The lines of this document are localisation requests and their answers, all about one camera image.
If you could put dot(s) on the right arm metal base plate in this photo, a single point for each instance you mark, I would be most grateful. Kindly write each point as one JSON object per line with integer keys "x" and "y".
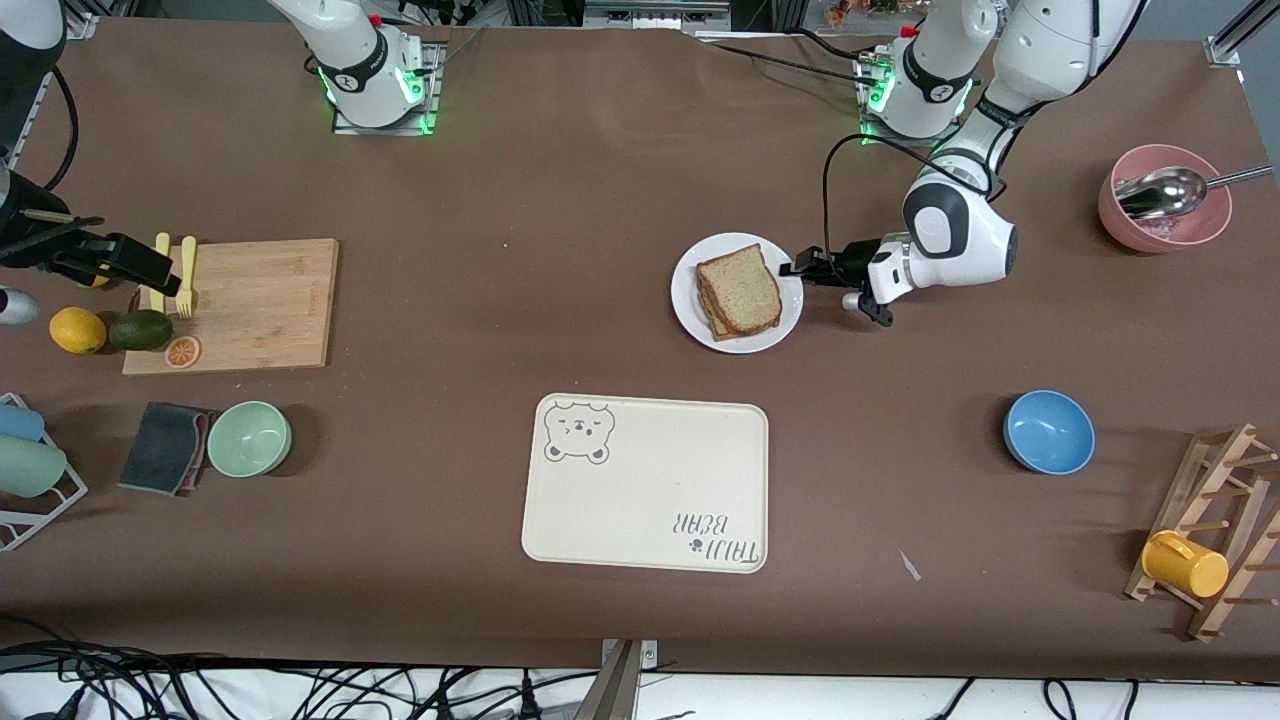
{"x": 432, "y": 90}

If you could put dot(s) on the pale green cup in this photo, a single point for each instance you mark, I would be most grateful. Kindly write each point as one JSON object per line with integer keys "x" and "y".
{"x": 28, "y": 467}

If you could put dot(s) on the aluminium frame profile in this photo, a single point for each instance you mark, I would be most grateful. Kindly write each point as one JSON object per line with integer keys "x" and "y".
{"x": 1235, "y": 40}
{"x": 80, "y": 25}

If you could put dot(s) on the dark green avocado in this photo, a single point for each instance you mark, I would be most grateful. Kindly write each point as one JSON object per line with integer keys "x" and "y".
{"x": 140, "y": 331}

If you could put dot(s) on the yellow lemon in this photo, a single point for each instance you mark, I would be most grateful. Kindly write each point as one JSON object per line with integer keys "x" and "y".
{"x": 93, "y": 282}
{"x": 77, "y": 331}

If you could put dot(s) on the white round plate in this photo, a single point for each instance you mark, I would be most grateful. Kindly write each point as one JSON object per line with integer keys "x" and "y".
{"x": 785, "y": 310}

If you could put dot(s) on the wooden cutting board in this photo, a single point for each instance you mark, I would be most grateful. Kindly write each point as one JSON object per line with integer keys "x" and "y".
{"x": 260, "y": 310}

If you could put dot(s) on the brown bread slice under egg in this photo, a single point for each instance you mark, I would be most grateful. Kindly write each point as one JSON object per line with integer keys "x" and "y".
{"x": 716, "y": 326}

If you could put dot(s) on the blue bowl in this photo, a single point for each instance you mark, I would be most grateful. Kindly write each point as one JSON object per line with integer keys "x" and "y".
{"x": 1050, "y": 432}

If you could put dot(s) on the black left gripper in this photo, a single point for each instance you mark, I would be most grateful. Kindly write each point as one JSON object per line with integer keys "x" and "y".
{"x": 851, "y": 262}

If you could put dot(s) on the pink bowl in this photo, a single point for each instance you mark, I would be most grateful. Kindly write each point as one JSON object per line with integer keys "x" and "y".
{"x": 1120, "y": 225}

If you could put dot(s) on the small white paper scrap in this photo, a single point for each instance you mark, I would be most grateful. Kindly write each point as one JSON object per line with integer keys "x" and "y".
{"x": 910, "y": 566}

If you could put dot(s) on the grey metal post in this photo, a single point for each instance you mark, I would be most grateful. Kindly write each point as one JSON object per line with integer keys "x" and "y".
{"x": 615, "y": 690}

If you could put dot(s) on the grey metal box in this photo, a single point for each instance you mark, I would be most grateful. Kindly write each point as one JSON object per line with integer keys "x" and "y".
{"x": 655, "y": 12}

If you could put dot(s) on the wooden mug rack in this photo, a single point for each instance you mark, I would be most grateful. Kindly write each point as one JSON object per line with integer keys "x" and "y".
{"x": 1207, "y": 618}

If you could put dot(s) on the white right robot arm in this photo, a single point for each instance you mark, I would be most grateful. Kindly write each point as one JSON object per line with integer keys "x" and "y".
{"x": 360, "y": 70}

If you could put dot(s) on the yellow plastic fork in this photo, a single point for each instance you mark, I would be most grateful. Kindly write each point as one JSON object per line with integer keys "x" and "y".
{"x": 186, "y": 270}

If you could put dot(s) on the small metal bracket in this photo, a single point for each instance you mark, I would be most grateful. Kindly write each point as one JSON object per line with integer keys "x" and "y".
{"x": 650, "y": 655}

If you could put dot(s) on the light blue cup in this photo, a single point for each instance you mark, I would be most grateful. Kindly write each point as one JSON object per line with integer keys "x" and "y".
{"x": 18, "y": 422}

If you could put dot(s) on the yellow mug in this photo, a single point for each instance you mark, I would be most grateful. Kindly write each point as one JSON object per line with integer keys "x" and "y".
{"x": 1185, "y": 565}

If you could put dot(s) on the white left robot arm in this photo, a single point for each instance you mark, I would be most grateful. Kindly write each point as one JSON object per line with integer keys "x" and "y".
{"x": 960, "y": 240}

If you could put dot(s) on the grey folded cloth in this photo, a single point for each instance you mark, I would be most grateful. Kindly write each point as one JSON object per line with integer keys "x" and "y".
{"x": 160, "y": 448}

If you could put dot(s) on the brown bread slice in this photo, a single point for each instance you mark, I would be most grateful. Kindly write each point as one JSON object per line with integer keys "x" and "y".
{"x": 716, "y": 326}
{"x": 740, "y": 290}

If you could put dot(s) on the light green bowl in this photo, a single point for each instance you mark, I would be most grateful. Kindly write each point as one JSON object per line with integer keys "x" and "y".
{"x": 249, "y": 440}

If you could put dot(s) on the yellow plastic knife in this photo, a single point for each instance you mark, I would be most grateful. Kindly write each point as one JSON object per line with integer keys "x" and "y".
{"x": 160, "y": 245}

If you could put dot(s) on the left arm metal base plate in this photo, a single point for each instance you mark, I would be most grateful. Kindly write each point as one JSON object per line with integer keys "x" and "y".
{"x": 915, "y": 143}

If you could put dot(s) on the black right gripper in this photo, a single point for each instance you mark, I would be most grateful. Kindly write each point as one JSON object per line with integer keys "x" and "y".
{"x": 30, "y": 245}

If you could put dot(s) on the cream bear print tray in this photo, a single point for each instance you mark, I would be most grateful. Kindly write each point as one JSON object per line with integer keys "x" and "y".
{"x": 650, "y": 490}

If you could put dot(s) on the orange slice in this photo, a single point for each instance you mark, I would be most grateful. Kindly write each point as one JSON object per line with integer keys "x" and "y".
{"x": 182, "y": 352}

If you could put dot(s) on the metal spoon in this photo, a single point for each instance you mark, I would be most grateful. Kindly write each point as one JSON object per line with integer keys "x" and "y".
{"x": 1165, "y": 193}

